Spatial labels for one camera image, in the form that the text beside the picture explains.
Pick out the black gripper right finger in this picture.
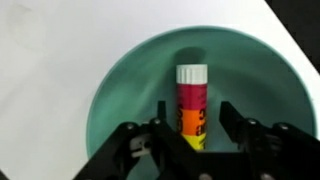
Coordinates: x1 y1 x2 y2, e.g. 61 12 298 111
219 101 320 180

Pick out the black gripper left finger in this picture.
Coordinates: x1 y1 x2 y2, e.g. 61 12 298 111
73 100 198 180

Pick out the glue stick with white cap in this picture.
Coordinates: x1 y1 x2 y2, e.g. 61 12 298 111
175 63 209 152

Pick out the light blue bowl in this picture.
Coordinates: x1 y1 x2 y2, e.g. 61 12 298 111
85 25 317 180

